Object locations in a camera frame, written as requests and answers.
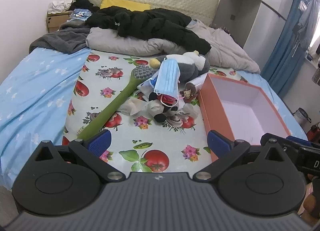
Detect small brown figurine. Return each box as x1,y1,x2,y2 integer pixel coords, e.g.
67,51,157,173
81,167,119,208
180,90,197,103

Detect white tissue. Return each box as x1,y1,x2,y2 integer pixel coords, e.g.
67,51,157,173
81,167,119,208
118,97,147,116

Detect hanging clothes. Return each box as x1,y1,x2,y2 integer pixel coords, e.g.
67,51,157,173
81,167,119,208
293,0,319,52

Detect red foil wrapper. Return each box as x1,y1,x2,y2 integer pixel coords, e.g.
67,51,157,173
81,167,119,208
160,94,178,107

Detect large grey penguin plush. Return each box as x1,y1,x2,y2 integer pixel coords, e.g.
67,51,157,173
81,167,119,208
149,51,210,83

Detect small panda plush toy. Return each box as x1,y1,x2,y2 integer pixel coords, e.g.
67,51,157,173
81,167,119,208
147,92,185,123

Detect blue white plastic bag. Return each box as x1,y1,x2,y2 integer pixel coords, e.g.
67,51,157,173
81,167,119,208
137,73,158,96

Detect wooden nightstand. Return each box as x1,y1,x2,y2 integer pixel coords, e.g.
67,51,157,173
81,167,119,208
46,11,73,33

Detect white clothes pile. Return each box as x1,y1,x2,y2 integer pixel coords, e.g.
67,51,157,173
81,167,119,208
47,0,72,14

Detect orange cardboard box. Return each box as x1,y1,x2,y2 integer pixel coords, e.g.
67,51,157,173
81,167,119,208
198,74,291,145

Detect yellow pillow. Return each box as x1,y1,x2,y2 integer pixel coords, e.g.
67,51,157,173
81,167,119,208
100,0,151,12

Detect green plush lotus stem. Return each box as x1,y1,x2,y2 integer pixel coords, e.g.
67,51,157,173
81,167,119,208
77,65,156,140

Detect dark grey blanket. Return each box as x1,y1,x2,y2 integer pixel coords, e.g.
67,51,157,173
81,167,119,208
29,20,90,54

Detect blue curtain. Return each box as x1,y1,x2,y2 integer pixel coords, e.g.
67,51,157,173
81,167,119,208
261,0,304,98

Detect black jacket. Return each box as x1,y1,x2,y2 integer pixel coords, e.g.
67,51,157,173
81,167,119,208
69,0,211,55

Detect blue surgical face mask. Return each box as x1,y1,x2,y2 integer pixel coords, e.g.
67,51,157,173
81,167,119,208
154,59,180,99

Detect clear plastic wrapper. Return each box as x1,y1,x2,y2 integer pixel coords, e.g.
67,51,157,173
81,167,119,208
182,104,200,119

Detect white cylindrical can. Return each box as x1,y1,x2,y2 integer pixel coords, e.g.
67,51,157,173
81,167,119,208
184,73,207,95

